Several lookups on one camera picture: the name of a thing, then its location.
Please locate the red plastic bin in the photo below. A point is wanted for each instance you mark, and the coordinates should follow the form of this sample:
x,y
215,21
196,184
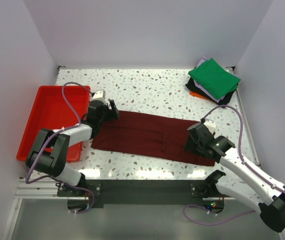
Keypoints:
x,y
50,111

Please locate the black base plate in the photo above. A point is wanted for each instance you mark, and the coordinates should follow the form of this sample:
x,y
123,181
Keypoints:
x,y
150,192

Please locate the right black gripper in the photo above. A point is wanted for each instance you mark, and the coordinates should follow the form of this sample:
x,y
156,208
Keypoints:
x,y
192,139

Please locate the green folded t shirt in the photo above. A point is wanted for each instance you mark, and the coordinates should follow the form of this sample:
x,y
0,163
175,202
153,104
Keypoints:
x,y
213,77

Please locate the dark red t shirt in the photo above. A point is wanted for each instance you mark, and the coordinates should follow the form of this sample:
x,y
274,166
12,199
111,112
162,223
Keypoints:
x,y
148,135

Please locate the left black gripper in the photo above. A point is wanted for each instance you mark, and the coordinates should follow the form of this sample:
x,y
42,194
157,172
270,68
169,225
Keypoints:
x,y
110,111

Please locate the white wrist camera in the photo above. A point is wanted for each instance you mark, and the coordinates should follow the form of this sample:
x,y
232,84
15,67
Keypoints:
x,y
99,95
211,125

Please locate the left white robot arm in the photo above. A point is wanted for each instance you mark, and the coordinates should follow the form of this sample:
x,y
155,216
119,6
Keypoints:
x,y
48,155

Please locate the orange folded t shirt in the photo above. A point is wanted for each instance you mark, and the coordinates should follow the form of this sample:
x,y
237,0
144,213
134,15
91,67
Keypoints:
x,y
194,94

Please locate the lilac folded t shirt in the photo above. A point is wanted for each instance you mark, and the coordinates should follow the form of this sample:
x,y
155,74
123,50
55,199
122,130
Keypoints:
x,y
205,87

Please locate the black folded t shirt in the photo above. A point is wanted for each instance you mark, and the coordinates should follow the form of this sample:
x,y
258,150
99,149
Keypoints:
x,y
213,82

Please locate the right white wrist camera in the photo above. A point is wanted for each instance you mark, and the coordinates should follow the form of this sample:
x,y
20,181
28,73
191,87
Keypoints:
x,y
211,125

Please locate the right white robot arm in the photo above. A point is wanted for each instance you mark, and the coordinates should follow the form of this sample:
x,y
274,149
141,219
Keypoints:
x,y
253,187

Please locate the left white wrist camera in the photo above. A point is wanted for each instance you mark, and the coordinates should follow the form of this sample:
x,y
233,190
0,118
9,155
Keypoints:
x,y
99,95

